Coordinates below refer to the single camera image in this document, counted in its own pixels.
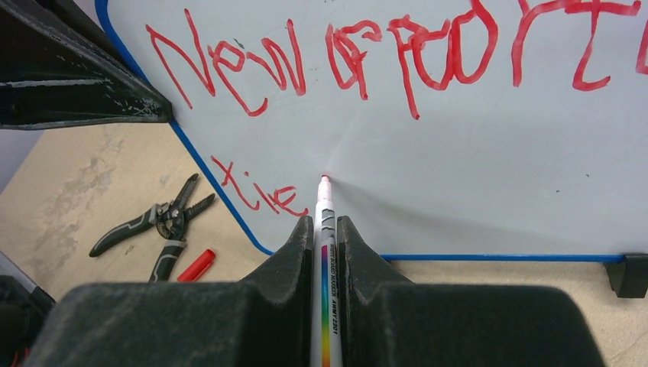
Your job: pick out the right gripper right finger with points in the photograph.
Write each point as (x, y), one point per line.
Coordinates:
(389, 320)

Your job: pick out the blue framed whiteboard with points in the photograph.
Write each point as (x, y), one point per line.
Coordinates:
(451, 130)

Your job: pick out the red marker cap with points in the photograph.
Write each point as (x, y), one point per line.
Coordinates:
(198, 267)

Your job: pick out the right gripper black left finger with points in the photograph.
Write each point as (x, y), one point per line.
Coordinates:
(261, 320)

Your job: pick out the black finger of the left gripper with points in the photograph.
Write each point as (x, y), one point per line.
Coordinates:
(59, 70)

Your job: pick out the black handled wire stripper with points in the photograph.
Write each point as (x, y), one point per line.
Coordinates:
(170, 219)

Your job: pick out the white red marker pen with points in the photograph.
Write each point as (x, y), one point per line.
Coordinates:
(325, 340)

